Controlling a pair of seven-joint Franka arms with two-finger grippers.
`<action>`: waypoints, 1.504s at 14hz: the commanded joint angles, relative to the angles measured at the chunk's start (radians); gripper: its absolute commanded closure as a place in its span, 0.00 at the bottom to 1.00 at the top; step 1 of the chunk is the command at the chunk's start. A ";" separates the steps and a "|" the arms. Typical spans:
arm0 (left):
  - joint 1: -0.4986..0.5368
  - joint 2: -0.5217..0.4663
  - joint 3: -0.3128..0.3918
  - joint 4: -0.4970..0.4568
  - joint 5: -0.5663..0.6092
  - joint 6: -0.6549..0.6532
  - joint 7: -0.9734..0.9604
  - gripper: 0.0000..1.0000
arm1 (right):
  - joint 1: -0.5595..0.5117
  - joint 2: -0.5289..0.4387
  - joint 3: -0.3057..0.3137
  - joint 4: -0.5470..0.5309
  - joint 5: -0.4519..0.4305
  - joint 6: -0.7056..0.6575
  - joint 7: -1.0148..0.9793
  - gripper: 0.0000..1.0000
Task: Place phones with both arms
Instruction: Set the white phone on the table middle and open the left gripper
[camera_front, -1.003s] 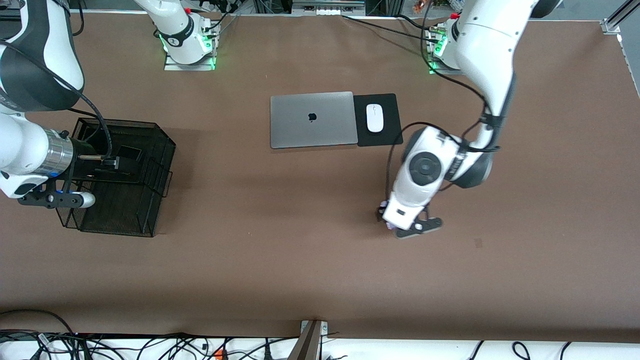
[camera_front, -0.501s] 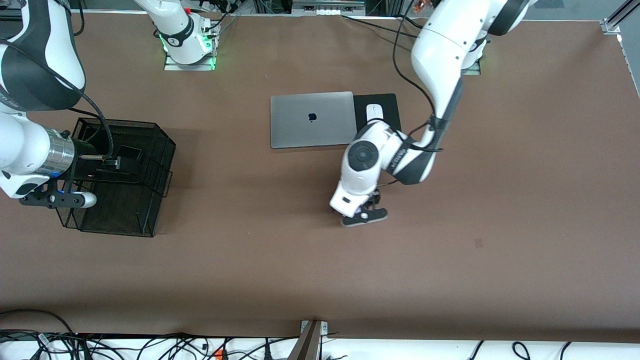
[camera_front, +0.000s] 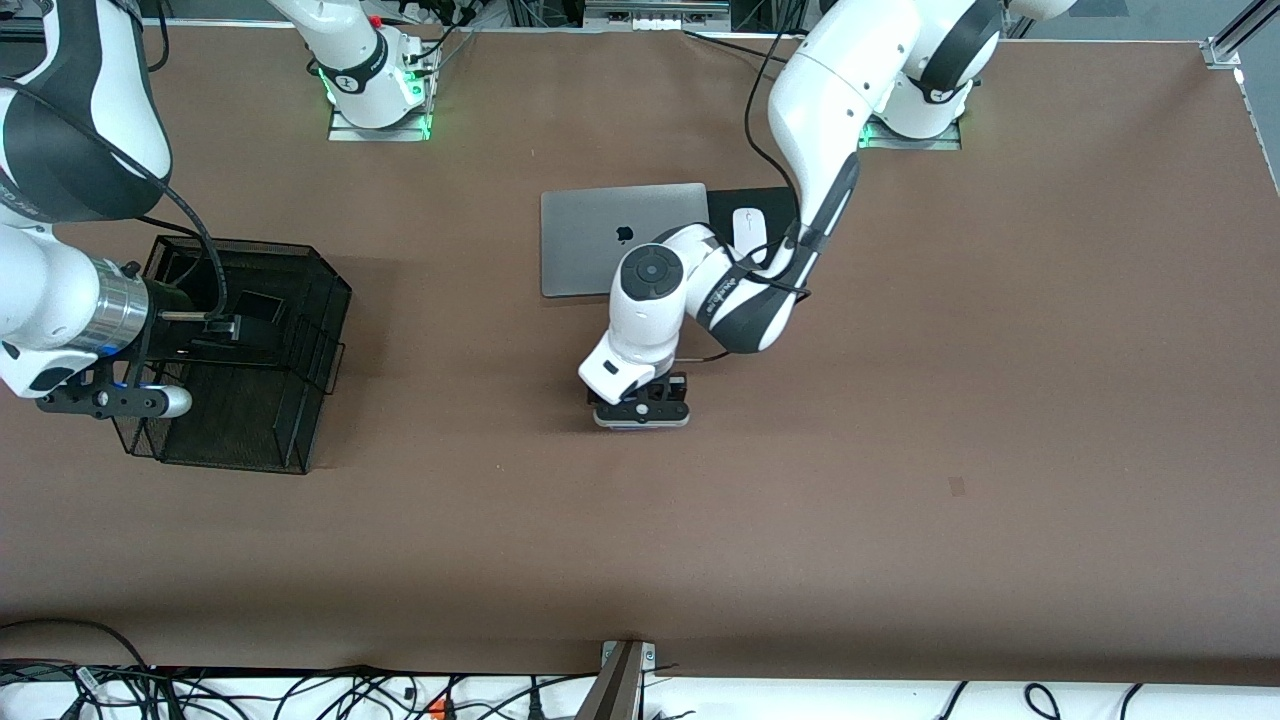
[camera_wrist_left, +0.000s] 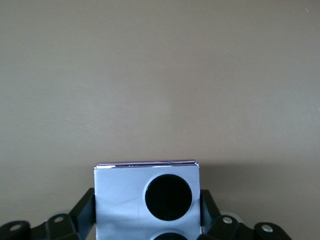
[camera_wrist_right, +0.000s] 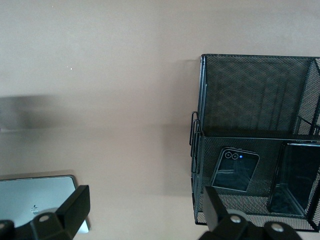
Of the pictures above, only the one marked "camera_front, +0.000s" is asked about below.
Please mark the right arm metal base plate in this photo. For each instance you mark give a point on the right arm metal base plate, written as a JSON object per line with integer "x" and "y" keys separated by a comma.
{"x": 380, "y": 134}

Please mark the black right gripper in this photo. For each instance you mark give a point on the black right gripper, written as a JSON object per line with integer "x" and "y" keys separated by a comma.
{"x": 170, "y": 304}

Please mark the aluminium corner profile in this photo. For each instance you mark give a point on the aluminium corner profile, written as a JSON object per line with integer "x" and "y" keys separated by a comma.
{"x": 1225, "y": 50}

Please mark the grey aluminium post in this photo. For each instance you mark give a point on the grey aluminium post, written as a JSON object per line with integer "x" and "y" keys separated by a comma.
{"x": 615, "y": 690}

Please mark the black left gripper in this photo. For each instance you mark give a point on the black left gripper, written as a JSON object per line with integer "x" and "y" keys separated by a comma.
{"x": 676, "y": 384}

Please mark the silver closed laptop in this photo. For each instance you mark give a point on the silver closed laptop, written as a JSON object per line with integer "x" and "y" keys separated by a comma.
{"x": 580, "y": 250}

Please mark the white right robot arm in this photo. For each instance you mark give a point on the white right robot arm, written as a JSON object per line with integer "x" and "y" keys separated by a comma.
{"x": 60, "y": 290}

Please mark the white computer mouse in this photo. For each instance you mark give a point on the white computer mouse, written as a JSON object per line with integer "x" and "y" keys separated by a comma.
{"x": 748, "y": 228}

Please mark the black mouse pad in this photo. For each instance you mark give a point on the black mouse pad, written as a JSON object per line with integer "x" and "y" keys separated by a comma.
{"x": 750, "y": 198}

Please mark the black flip phone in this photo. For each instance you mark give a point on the black flip phone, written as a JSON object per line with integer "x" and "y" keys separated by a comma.
{"x": 258, "y": 305}

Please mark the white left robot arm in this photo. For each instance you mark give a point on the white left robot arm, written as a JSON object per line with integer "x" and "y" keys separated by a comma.
{"x": 830, "y": 90}

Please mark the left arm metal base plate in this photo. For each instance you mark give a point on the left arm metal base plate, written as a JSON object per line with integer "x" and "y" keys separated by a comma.
{"x": 915, "y": 144}

